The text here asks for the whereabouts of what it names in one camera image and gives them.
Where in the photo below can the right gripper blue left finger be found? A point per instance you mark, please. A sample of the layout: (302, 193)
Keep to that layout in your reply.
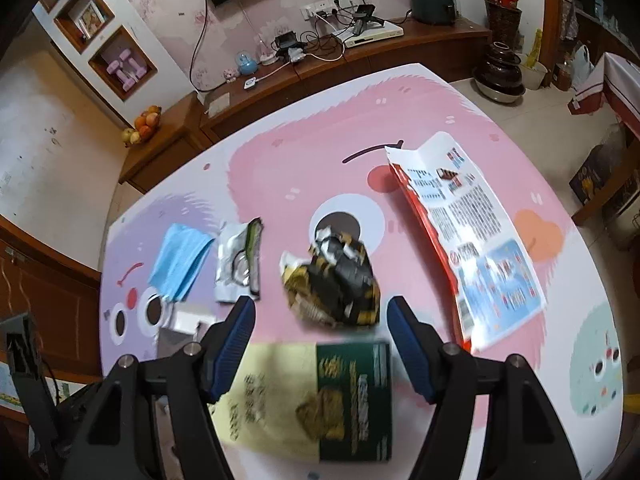
(224, 344)

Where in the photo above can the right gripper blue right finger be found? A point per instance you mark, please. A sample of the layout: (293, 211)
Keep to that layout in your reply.
(418, 345)

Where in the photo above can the grey barcode carton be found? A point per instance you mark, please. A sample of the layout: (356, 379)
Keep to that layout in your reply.
(183, 327)

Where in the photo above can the silver foil wrapper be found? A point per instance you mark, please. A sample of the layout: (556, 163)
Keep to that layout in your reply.
(238, 261)

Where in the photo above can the blue face mask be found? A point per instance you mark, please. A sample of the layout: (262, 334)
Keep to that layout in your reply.
(179, 261)

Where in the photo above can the black gold wrapper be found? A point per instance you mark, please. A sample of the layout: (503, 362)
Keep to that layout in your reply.
(336, 286)

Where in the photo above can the red white flat box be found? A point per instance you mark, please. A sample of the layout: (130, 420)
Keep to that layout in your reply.
(491, 275)

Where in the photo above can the yellow green chocolate box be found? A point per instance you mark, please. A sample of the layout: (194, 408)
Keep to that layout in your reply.
(315, 402)

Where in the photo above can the fruit bowl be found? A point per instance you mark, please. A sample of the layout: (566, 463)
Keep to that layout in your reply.
(145, 126)

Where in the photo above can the dark ceramic jar stack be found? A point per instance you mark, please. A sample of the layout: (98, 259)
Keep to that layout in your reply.
(498, 75)

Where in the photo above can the blue teapot ornament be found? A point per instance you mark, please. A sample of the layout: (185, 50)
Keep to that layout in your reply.
(247, 65)

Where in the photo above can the pink dumbbells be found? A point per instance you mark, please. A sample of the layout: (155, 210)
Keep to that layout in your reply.
(127, 69)

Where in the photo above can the wooden tv cabinet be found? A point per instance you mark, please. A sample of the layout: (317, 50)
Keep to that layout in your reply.
(195, 124)

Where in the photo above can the white set-top box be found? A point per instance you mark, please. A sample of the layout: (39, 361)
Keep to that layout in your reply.
(372, 33)

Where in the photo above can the side table with cloth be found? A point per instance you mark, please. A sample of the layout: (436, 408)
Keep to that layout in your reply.
(616, 81)

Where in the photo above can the black speaker box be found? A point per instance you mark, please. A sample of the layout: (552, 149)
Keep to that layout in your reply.
(433, 12)

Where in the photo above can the white power strip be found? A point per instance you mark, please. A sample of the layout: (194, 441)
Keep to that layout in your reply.
(327, 6)

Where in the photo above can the framed photo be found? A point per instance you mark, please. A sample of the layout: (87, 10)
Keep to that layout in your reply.
(90, 20)

